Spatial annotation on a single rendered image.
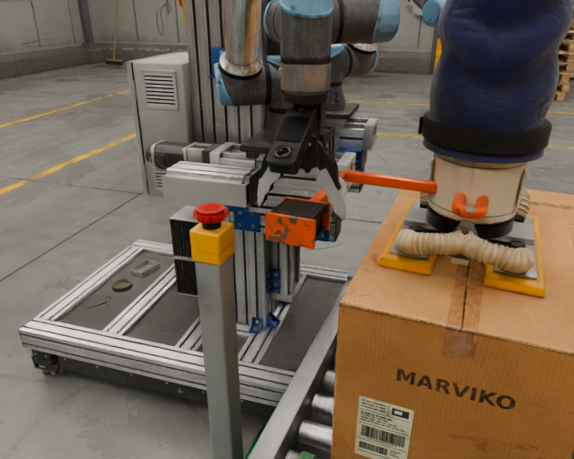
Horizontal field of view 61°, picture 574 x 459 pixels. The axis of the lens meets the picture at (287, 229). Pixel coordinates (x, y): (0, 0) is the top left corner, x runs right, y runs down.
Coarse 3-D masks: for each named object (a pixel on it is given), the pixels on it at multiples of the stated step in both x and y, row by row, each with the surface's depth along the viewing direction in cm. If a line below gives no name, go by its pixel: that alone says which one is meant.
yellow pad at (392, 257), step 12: (408, 204) 118; (420, 204) 111; (396, 228) 106; (408, 228) 105; (420, 228) 99; (384, 252) 96; (396, 252) 95; (384, 264) 94; (396, 264) 93; (408, 264) 92; (420, 264) 92; (432, 264) 92
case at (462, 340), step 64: (448, 256) 99; (384, 320) 82; (448, 320) 79; (512, 320) 79; (384, 384) 87; (448, 384) 82; (512, 384) 78; (384, 448) 93; (448, 448) 88; (512, 448) 83
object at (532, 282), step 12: (516, 216) 104; (528, 216) 112; (492, 240) 101; (540, 252) 96; (540, 264) 92; (492, 276) 88; (504, 276) 88; (516, 276) 88; (528, 276) 87; (540, 276) 88; (504, 288) 87; (516, 288) 86; (528, 288) 85; (540, 288) 84
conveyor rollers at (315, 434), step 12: (324, 384) 125; (324, 396) 118; (312, 408) 117; (324, 408) 116; (300, 432) 110; (312, 432) 109; (324, 432) 109; (312, 444) 109; (324, 444) 108; (288, 456) 103
